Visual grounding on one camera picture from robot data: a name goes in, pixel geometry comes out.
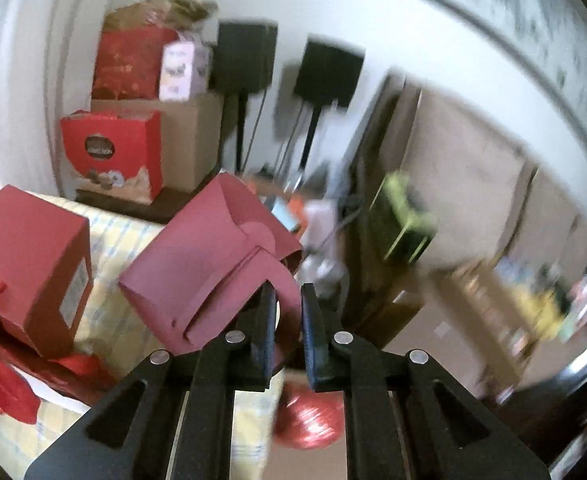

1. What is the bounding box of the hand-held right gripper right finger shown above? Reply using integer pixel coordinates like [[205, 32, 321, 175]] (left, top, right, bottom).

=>
[[299, 282, 549, 480]]

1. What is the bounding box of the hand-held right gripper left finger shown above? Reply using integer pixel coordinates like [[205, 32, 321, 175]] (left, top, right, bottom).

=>
[[23, 282, 279, 480]]

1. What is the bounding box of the red woven ball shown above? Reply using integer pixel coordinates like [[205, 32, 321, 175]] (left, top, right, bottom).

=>
[[273, 385, 347, 448]]

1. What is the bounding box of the dark red paper handbag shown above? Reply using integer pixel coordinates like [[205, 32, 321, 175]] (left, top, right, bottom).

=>
[[118, 172, 304, 376]]

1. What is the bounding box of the dark red rectangular box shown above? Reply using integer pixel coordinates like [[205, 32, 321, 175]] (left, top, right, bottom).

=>
[[0, 185, 94, 358]]

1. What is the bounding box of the long red ribbon-handled bag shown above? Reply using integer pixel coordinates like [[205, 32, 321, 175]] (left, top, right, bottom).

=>
[[0, 282, 124, 426]]

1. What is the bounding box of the dark wooden side table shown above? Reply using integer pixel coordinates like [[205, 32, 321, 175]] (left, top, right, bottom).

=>
[[343, 200, 424, 341]]

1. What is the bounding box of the brown sofa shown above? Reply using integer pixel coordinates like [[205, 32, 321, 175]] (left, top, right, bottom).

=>
[[343, 72, 587, 401]]

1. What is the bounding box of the green portable radio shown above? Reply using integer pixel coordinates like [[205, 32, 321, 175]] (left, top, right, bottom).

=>
[[371, 171, 437, 265]]

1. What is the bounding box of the yellow plaid tablecloth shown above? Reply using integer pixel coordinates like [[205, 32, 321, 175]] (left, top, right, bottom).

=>
[[0, 195, 284, 480]]

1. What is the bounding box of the cardboard tray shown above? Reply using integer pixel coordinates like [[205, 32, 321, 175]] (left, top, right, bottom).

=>
[[433, 260, 564, 391]]

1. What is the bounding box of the large brown cardboard box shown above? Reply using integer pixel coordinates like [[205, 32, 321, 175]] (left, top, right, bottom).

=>
[[90, 92, 224, 193]]

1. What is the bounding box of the large beige cushion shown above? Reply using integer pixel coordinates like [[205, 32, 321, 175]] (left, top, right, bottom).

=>
[[403, 90, 539, 281]]

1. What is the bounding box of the yellow plastic bag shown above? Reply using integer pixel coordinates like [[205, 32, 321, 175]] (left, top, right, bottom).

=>
[[518, 285, 574, 341]]

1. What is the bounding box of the red cookie gift box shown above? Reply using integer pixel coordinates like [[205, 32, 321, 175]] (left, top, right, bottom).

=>
[[60, 109, 164, 206]]

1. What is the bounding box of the black speaker on stand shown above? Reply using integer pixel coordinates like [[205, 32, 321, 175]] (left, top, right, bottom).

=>
[[293, 37, 365, 181], [210, 21, 278, 171]]

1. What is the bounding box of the tall red gift box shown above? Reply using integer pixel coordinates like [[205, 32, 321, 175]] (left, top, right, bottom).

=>
[[92, 27, 181, 101]]

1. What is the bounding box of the white curtain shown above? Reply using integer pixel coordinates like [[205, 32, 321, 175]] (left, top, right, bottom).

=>
[[0, 0, 74, 201]]

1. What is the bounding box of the gold paper bag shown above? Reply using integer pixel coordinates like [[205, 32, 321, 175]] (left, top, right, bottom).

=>
[[104, 0, 219, 36]]

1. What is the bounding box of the framed ink painting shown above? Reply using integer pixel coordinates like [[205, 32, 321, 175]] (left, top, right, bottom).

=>
[[404, 0, 587, 153]]

